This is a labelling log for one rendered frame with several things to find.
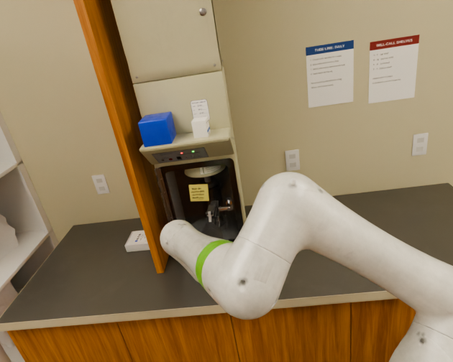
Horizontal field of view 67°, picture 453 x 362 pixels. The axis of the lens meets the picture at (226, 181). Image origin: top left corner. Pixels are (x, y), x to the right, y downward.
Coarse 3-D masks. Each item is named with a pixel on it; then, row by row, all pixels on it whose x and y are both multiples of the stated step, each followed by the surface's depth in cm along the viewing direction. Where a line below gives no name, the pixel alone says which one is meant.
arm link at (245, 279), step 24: (240, 240) 61; (216, 264) 62; (240, 264) 58; (264, 264) 57; (288, 264) 60; (216, 288) 59; (240, 288) 56; (264, 288) 56; (240, 312) 57; (264, 312) 58
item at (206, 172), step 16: (224, 160) 131; (176, 176) 134; (192, 176) 134; (208, 176) 134; (224, 176) 134; (176, 192) 138; (224, 192) 137; (176, 208) 141; (192, 208) 141; (240, 208) 140; (192, 224) 144; (224, 224) 144; (240, 224) 143
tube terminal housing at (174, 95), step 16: (160, 80) 120; (176, 80) 119; (192, 80) 119; (208, 80) 119; (224, 80) 124; (144, 96) 122; (160, 96) 122; (176, 96) 122; (192, 96) 122; (208, 96) 121; (224, 96) 121; (144, 112) 125; (160, 112) 125; (176, 112) 124; (224, 112) 124; (176, 128) 127; (192, 128) 127; (192, 160) 132; (208, 160) 132; (240, 192) 138
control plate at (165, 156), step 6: (180, 150) 121; (186, 150) 121; (192, 150) 122; (198, 150) 122; (204, 150) 122; (156, 156) 124; (162, 156) 124; (168, 156) 125; (174, 156) 125; (180, 156) 125; (186, 156) 126; (204, 156) 127; (162, 162) 130
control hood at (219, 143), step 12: (192, 132) 127; (216, 132) 122; (228, 132) 120; (168, 144) 118; (180, 144) 118; (192, 144) 118; (204, 144) 118; (216, 144) 119; (228, 144) 120; (216, 156) 128
